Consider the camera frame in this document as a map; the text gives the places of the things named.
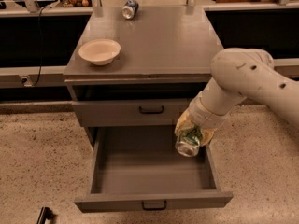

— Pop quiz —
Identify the black object on floor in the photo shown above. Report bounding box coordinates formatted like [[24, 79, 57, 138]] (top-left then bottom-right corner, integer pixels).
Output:
[[36, 207, 54, 224]]

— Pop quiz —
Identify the blue white soda can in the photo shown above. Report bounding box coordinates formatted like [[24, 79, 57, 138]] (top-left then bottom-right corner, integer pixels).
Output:
[[121, 0, 139, 20]]

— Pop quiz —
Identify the grey metal rail frame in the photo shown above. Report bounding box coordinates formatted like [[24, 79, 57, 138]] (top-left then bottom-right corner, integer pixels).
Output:
[[1, 0, 298, 88]]

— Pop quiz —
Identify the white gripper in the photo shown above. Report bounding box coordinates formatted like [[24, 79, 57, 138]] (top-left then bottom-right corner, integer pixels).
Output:
[[173, 91, 231, 147]]

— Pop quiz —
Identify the black power cable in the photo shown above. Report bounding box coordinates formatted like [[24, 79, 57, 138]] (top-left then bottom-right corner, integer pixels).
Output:
[[21, 5, 54, 88]]

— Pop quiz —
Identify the green soda can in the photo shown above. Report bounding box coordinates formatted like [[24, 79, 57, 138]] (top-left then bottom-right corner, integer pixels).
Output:
[[175, 126, 202, 157]]

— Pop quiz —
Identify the grey drawer cabinet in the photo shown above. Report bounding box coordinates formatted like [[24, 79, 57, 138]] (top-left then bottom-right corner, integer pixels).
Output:
[[64, 7, 223, 144]]

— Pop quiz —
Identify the white bowl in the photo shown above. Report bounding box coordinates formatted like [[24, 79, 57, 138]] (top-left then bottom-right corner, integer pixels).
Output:
[[78, 39, 121, 66]]

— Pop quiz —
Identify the closed grey upper drawer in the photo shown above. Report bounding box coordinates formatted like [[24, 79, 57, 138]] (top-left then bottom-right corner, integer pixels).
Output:
[[72, 99, 190, 127]]

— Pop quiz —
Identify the open grey middle drawer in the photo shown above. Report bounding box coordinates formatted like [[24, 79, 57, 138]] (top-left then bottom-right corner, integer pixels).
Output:
[[75, 125, 233, 213]]

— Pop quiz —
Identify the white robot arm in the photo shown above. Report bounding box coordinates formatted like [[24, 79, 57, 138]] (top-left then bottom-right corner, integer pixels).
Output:
[[175, 48, 299, 145]]

